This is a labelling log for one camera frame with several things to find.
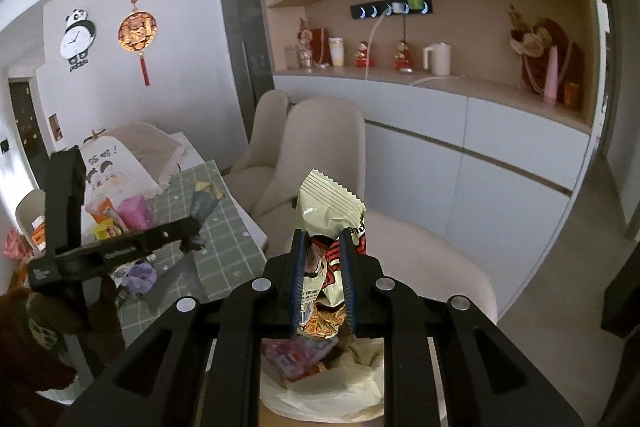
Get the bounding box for beige chair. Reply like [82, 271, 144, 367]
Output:
[366, 210, 498, 322]
[224, 90, 291, 213]
[250, 98, 366, 259]

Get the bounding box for red Chinese knot ornament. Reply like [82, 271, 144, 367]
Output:
[117, 0, 157, 87]

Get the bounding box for yellow snack bag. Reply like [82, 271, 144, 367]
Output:
[92, 218, 125, 241]

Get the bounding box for orange snack box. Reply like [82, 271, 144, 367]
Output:
[86, 197, 119, 225]

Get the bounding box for middle beige chair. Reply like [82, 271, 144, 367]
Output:
[250, 98, 366, 259]

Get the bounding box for red figurine left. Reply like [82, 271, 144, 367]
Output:
[355, 40, 375, 68]

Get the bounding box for pink cone bottle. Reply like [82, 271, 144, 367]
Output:
[544, 46, 559, 105]

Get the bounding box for white sideboard cabinet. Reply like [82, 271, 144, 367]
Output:
[273, 72, 591, 314]

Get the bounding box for pink trash box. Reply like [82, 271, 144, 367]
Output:
[116, 195, 155, 231]

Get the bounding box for paper coffee cup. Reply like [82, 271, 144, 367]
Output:
[328, 37, 345, 67]

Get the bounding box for red flower decoration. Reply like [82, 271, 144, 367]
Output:
[509, 4, 585, 104]

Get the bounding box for red figurine right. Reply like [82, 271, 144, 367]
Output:
[394, 40, 413, 74]

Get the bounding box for white electric kettle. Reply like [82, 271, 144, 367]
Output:
[423, 42, 451, 77]

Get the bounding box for purple crumpled wrapper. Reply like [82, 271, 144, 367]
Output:
[122, 261, 157, 297]

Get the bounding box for trash bin with yellow bag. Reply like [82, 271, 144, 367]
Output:
[260, 337, 384, 424]

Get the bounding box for pink wrapper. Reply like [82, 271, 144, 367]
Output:
[262, 336, 337, 381]

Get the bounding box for panda wall clock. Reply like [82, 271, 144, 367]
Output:
[60, 9, 96, 72]

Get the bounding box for green checked tablecloth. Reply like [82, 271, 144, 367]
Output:
[119, 160, 266, 345]

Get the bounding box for black power strip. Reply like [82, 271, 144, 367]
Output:
[349, 0, 433, 20]

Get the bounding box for cream chips bag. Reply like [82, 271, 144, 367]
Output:
[296, 169, 367, 339]

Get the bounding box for red figurine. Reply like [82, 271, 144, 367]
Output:
[355, 40, 375, 68]
[394, 40, 413, 74]

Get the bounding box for red gift box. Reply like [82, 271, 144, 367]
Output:
[310, 28, 332, 65]

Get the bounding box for near beige chair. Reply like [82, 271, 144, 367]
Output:
[366, 210, 498, 322]

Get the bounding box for far beige chair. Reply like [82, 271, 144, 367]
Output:
[224, 90, 291, 213]

